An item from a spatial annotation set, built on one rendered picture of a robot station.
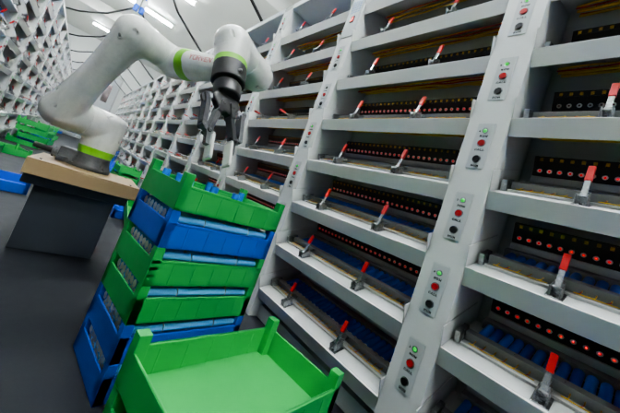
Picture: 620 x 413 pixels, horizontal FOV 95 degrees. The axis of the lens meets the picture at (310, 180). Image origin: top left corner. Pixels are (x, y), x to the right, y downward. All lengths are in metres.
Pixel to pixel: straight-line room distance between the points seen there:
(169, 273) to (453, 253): 0.65
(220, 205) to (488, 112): 0.71
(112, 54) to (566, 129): 1.31
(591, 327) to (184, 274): 0.78
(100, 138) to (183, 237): 0.85
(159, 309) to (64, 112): 0.87
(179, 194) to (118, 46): 0.72
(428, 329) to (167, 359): 0.56
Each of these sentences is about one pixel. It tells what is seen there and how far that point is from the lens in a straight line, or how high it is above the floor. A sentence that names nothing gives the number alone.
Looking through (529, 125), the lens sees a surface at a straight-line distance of 0.85.
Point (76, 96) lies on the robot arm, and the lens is 1.33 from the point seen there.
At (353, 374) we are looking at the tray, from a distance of 0.93.
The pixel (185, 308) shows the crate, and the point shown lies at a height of 0.19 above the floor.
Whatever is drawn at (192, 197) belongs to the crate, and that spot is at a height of 0.43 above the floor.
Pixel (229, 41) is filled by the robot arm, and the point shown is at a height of 0.85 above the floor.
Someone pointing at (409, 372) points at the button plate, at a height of 0.22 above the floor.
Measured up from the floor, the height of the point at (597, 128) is 0.85.
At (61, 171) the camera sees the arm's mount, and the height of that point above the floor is 0.32.
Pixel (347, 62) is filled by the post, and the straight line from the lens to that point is 1.38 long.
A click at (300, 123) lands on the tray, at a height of 0.86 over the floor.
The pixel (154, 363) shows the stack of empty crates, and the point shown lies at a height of 0.18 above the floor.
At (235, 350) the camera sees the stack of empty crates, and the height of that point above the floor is 0.17.
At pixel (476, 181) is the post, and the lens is 0.81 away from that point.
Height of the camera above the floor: 0.50
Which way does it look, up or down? 5 degrees up
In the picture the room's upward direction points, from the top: 20 degrees clockwise
